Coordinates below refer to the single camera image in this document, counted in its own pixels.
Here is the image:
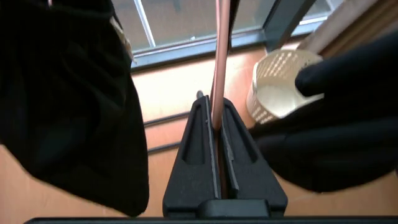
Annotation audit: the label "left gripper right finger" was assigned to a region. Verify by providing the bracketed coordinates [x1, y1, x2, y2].
[218, 98, 288, 216]

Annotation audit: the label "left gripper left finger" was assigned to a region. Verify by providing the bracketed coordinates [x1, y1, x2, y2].
[163, 95, 222, 218]

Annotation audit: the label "thin black shorts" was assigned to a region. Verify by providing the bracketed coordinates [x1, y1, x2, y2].
[248, 30, 398, 193]

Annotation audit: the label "pink clothes hanger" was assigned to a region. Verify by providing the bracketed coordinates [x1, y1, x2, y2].
[210, 0, 231, 131]

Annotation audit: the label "white laundry basket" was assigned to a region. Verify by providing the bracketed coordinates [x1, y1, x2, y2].
[246, 49, 325, 125]

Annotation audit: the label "window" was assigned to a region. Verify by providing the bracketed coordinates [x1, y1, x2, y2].
[110, 0, 346, 71]

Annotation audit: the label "beige curtain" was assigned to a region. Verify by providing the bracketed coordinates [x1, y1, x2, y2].
[297, 0, 398, 60]

